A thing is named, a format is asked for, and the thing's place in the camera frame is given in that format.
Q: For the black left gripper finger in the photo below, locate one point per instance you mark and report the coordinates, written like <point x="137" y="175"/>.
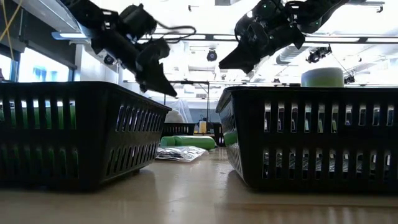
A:
<point x="155" y="81"/>

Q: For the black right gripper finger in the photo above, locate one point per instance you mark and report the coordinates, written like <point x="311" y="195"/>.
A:
<point x="241" y="60"/>

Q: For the bagged white cotton balls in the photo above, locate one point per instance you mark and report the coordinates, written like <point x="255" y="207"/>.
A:
<point x="174" y="116"/>

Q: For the green travel bottle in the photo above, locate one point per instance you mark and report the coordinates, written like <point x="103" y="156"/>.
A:
<point x="48" y="118"/>
<point x="192" y="142"/>

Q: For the black slotted plastic basket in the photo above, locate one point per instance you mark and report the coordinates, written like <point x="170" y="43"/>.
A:
<point x="248" y="140"/>
<point x="219" y="133"/>
<point x="93" y="155"/>
<point x="178" y="129"/>

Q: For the black ceiling device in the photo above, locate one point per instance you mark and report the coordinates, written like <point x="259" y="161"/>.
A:
<point x="317" y="54"/>

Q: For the linear ceiling light fixture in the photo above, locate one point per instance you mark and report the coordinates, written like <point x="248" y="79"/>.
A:
<point x="335" y="40"/>

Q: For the green paper cup stack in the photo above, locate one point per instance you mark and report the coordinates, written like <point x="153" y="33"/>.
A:
<point x="323" y="77"/>

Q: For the small yellow background object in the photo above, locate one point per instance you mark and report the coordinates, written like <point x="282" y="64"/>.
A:
<point x="202" y="127"/>

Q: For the small black background device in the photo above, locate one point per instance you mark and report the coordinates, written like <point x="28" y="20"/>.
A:
<point x="349" y="79"/>

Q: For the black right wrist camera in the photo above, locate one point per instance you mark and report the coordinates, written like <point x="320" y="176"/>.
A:
<point x="270" y="11"/>

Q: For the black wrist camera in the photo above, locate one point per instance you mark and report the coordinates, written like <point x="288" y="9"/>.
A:
<point x="270" y="11"/>
<point x="136" y="20"/>

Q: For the black overhead camera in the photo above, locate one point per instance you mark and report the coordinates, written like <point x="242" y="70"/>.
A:
<point x="212" y="56"/>

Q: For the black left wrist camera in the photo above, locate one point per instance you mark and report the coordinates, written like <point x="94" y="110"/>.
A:
<point x="136" y="20"/>

